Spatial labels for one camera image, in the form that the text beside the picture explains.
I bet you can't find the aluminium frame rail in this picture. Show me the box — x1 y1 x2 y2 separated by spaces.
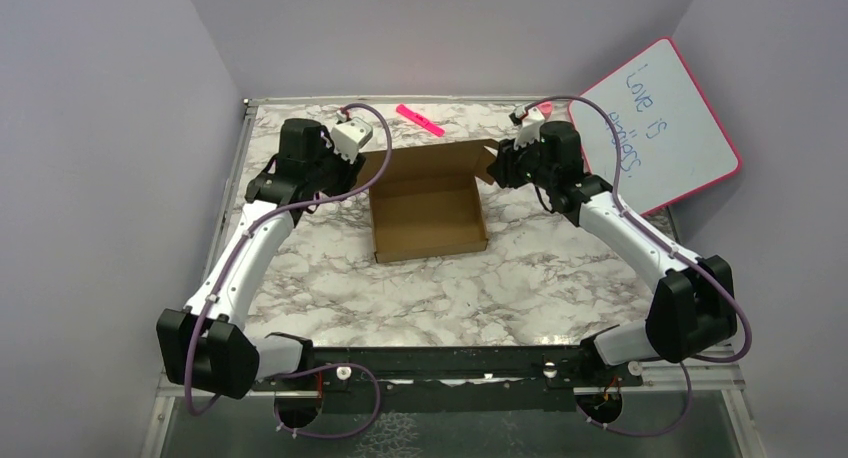
156 101 752 437

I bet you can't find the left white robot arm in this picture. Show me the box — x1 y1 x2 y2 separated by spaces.
156 118 373 399

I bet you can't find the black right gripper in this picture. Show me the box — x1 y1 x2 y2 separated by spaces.
485 131 556 191

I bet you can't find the pink-capped pen jar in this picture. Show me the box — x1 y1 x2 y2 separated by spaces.
536 102 554 119

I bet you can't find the pink-framed whiteboard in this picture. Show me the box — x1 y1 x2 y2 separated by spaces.
568 37 742 214

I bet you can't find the pink highlighter marker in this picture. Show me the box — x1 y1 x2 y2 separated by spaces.
395 104 445 137

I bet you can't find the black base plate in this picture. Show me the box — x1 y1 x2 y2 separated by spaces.
244 341 643 415

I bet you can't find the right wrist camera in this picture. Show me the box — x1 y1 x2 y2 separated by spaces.
509 105 547 150

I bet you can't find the brown cardboard box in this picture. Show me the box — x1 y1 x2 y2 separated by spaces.
368 139 498 264

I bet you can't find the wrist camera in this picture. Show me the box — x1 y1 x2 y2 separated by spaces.
330 118 373 164
509 105 547 150

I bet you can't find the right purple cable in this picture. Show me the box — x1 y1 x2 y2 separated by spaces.
523 95 753 438

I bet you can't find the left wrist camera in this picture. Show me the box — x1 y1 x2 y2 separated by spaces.
330 118 373 164

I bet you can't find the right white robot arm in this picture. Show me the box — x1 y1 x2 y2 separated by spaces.
487 121 738 385

